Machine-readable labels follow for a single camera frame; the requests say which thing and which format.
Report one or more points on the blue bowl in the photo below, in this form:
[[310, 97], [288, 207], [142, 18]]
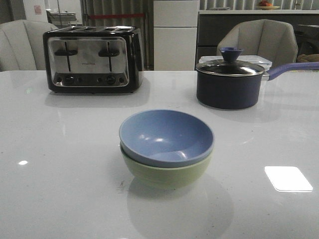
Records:
[[166, 138]]

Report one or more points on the green bowl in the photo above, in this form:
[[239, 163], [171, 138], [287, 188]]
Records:
[[167, 178]]

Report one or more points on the dark blue saucepan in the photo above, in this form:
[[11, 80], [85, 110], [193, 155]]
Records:
[[233, 93]]

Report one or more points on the glass pot lid blue knob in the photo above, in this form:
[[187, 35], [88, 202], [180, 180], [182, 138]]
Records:
[[229, 65]]

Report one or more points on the white refrigerator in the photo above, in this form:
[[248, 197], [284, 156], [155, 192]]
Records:
[[175, 32]]

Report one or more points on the black and chrome toaster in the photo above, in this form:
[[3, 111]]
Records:
[[93, 59]]

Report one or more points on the grey counter cabinet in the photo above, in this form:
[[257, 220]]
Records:
[[214, 25]]

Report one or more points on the clear plastic container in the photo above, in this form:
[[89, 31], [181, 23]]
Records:
[[255, 59]]

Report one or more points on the beige chair right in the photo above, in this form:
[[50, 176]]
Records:
[[270, 39]]

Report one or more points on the beige chair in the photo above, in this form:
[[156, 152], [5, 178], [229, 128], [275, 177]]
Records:
[[270, 39], [21, 45]]

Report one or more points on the fruit plate on counter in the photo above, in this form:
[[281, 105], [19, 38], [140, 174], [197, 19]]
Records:
[[265, 5]]

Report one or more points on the beige chair left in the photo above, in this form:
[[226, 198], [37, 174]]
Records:
[[21, 45]]

